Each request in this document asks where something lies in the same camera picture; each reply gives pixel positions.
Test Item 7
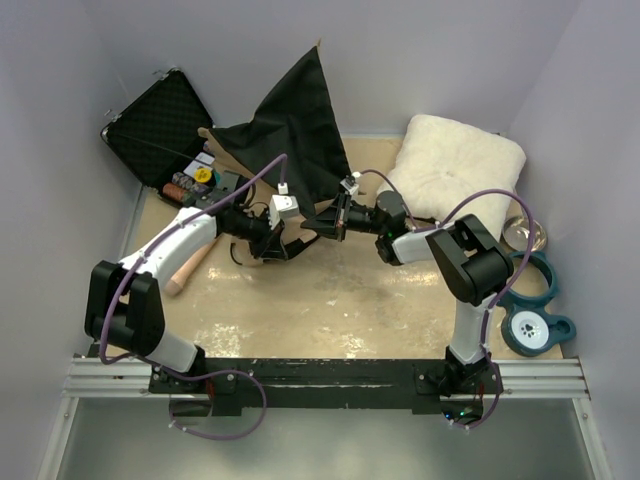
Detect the black poker chip case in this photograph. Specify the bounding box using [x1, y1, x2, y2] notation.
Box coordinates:
[100, 68, 214, 208]

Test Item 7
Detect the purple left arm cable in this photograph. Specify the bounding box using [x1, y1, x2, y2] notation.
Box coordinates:
[98, 153, 289, 367]

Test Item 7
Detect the aluminium frame rail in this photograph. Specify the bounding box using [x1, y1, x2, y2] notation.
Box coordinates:
[39, 357, 612, 479]

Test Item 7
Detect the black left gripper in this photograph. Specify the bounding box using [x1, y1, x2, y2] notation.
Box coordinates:
[224, 208, 284, 262]

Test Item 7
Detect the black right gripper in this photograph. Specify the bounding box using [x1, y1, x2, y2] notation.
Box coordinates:
[303, 192, 388, 240]

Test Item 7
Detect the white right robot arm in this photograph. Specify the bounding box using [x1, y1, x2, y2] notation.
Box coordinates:
[301, 191, 514, 396]

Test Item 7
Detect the white fluffy pillow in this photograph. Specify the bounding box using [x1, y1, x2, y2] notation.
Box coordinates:
[387, 114, 526, 221]

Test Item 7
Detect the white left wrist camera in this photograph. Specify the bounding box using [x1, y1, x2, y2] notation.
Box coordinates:
[268, 182, 300, 230]

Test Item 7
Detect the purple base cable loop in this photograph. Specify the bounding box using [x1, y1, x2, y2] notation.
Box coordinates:
[168, 367, 271, 441]

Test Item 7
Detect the black tent pole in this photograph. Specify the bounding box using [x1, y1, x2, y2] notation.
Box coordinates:
[113, 133, 195, 161]

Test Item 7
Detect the clear glass bowl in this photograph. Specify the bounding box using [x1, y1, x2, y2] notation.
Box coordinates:
[502, 216, 547, 251]

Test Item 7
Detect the beige fabric pet tent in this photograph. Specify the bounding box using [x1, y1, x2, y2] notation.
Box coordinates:
[197, 37, 354, 269]

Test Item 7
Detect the beige wooden handle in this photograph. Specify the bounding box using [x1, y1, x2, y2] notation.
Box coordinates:
[164, 239, 217, 297]

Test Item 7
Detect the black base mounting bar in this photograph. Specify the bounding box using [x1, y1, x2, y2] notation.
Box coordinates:
[149, 358, 503, 415]

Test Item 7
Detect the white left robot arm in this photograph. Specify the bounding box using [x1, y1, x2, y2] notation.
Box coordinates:
[84, 172, 299, 392]

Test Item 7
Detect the yellow round sticker card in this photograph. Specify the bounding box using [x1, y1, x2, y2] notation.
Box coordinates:
[193, 167, 214, 184]

